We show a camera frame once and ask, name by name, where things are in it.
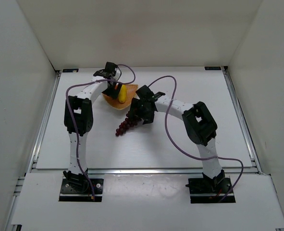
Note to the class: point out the aluminium front rail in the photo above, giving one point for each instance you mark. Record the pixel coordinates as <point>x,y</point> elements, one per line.
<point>251,170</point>

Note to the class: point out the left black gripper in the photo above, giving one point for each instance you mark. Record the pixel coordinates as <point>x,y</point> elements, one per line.
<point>113,91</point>

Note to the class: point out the yellow fake lemon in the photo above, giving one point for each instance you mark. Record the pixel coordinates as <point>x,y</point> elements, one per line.
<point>122,96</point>

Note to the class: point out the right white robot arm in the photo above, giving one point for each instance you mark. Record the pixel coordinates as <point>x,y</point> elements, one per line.
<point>199,124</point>

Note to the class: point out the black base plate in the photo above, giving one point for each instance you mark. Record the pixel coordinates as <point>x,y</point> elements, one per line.
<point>76,192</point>
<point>201,191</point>

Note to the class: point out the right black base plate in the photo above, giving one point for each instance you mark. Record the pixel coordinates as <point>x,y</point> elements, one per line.
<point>201,191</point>

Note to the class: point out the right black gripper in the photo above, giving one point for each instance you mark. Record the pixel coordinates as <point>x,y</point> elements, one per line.
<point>137,110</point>

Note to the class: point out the woven orange fruit basket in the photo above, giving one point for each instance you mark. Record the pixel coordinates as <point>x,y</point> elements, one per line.
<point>131,93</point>

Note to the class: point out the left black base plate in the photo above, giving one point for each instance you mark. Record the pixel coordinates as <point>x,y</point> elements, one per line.
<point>76,192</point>

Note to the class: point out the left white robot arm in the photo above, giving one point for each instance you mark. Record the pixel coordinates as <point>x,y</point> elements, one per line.
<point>78,119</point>

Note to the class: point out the dark red fake grapes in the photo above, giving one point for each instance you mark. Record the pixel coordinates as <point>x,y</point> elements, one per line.
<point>129,122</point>

